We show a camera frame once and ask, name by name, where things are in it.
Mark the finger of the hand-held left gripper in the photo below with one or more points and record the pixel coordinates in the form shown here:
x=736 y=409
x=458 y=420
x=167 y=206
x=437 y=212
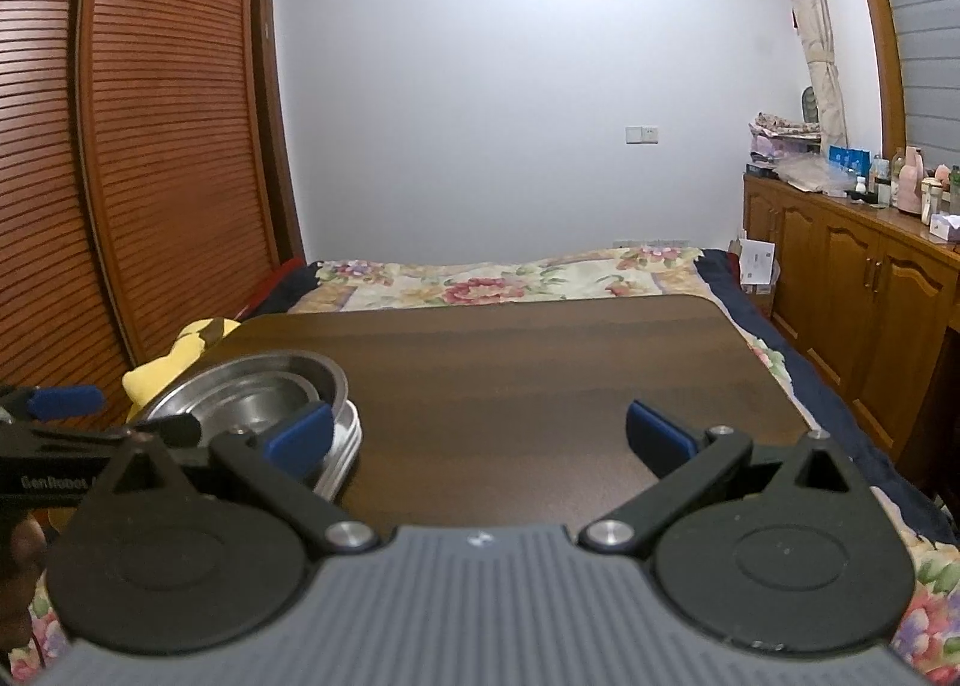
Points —
x=64 y=403
x=180 y=431

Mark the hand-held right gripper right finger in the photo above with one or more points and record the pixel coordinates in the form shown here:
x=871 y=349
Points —
x=660 y=437

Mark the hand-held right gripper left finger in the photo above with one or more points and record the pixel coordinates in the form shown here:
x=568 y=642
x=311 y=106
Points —
x=300 y=440

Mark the large stainless steel bowl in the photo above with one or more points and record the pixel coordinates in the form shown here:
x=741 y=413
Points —
x=330 y=386

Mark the person's left hand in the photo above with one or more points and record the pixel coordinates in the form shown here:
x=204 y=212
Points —
x=15 y=573

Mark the yellow plush toy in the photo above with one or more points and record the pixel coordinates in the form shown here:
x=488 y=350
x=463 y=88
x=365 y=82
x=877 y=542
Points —
x=169 y=367

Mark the dark red cloth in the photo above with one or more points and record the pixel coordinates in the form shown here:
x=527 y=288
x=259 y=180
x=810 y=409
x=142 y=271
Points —
x=277 y=289

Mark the navy blue blanket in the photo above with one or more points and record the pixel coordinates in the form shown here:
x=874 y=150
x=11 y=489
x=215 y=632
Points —
x=847 y=424

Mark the brown louvered wardrobe door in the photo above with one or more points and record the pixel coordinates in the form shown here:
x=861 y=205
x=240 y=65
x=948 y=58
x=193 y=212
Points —
x=37 y=206
x=180 y=131

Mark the white paper box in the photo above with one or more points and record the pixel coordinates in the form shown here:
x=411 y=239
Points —
x=757 y=262

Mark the floral bedsheet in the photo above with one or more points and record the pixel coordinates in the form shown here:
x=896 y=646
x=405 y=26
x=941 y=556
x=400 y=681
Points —
x=465 y=289

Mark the wooden cabinet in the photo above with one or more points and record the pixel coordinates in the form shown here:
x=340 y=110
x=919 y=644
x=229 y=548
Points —
x=847 y=296

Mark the clear plastic bags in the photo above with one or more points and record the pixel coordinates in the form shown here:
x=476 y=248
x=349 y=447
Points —
x=814 y=176

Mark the blue box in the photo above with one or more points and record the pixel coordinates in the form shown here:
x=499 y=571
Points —
x=849 y=160

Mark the clear glass bottle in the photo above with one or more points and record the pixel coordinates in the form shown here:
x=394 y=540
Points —
x=896 y=176

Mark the white tissue box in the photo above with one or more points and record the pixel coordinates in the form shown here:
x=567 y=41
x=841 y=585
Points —
x=945 y=226

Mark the pink bottle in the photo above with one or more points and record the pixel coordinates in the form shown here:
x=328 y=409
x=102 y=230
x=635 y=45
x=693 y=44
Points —
x=910 y=184

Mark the cream curtain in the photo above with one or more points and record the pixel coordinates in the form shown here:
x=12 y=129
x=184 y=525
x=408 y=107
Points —
x=817 y=34

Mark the grey window blind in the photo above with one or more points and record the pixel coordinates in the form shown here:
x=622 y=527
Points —
x=934 y=34

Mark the white wall switch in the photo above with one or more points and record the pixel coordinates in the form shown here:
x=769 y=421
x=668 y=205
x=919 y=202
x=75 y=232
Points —
x=642 y=134

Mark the wooden window frame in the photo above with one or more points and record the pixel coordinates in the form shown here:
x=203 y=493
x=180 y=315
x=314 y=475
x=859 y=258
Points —
x=885 y=41

